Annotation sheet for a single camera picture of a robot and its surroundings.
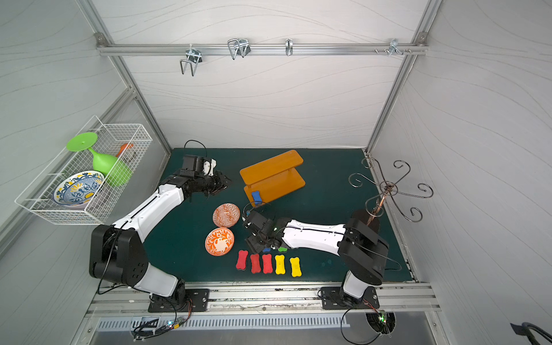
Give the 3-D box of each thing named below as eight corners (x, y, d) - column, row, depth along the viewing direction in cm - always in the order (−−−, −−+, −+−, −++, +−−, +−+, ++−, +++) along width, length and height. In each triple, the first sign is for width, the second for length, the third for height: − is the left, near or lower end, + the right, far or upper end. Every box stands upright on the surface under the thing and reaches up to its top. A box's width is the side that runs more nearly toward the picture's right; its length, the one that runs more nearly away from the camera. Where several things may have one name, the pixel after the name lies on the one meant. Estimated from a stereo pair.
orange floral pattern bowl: (204, 256, 84) (202, 253, 81) (210, 231, 91) (208, 227, 88) (233, 256, 84) (231, 253, 81) (236, 231, 91) (235, 227, 88)
